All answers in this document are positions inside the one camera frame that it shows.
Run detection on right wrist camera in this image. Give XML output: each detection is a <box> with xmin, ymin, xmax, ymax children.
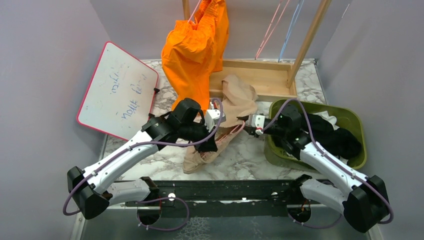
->
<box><xmin>245</xmin><ymin>114</ymin><xmax>265</xmax><ymax>136</ymax></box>

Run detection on olive green plastic basket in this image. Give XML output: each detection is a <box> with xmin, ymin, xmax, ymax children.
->
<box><xmin>264</xmin><ymin>101</ymin><xmax>367</xmax><ymax>172</ymax></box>

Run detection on white shorts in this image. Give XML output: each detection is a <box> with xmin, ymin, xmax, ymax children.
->
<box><xmin>313</xmin><ymin>111</ymin><xmax>339</xmax><ymax>130</ymax></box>

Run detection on wooden clothes rack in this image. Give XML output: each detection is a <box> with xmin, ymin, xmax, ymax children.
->
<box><xmin>181</xmin><ymin>0</ymin><xmax>333</xmax><ymax>103</ymax></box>

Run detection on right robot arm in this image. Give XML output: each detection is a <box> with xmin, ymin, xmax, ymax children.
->
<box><xmin>241</xmin><ymin>102</ymin><xmax>393</xmax><ymax>233</ymax></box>

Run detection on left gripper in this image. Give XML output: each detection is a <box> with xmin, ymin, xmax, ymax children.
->
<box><xmin>179</xmin><ymin>117</ymin><xmax>218</xmax><ymax>154</ymax></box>

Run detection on orange shorts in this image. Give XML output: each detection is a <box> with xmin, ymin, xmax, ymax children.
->
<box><xmin>161</xmin><ymin>0</ymin><xmax>230</xmax><ymax>111</ymax></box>

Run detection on beige garment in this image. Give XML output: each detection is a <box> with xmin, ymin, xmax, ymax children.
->
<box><xmin>182</xmin><ymin>74</ymin><xmax>258</xmax><ymax>174</ymax></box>

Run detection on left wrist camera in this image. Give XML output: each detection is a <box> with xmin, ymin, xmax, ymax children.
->
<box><xmin>204</xmin><ymin>102</ymin><xmax>226</xmax><ymax>132</ymax></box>

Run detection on pink wire hanger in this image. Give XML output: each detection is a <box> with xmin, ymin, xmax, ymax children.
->
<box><xmin>254</xmin><ymin>0</ymin><xmax>290</xmax><ymax>60</ymax></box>
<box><xmin>199</xmin><ymin>100</ymin><xmax>249</xmax><ymax>159</ymax></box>
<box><xmin>183</xmin><ymin>0</ymin><xmax>202</xmax><ymax>23</ymax></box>

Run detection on blue wire hanger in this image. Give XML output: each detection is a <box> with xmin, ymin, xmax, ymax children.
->
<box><xmin>277</xmin><ymin>0</ymin><xmax>305</xmax><ymax>63</ymax></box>

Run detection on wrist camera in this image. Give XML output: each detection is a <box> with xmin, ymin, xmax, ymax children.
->
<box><xmin>204</xmin><ymin>102</ymin><xmax>226</xmax><ymax>132</ymax></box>
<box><xmin>245</xmin><ymin>114</ymin><xmax>265</xmax><ymax>136</ymax></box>

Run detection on pink framed whiteboard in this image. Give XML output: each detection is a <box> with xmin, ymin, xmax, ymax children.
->
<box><xmin>76</xmin><ymin>41</ymin><xmax>159</xmax><ymax>140</ymax></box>

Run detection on black shorts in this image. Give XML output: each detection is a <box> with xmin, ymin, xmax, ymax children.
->
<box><xmin>301</xmin><ymin>113</ymin><xmax>362</xmax><ymax>160</ymax></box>

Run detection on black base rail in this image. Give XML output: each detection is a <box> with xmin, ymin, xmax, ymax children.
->
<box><xmin>79</xmin><ymin>179</ymin><xmax>316</xmax><ymax>220</ymax></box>

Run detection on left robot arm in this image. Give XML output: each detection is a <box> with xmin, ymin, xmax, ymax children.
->
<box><xmin>62</xmin><ymin>98</ymin><xmax>225</xmax><ymax>220</ymax></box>

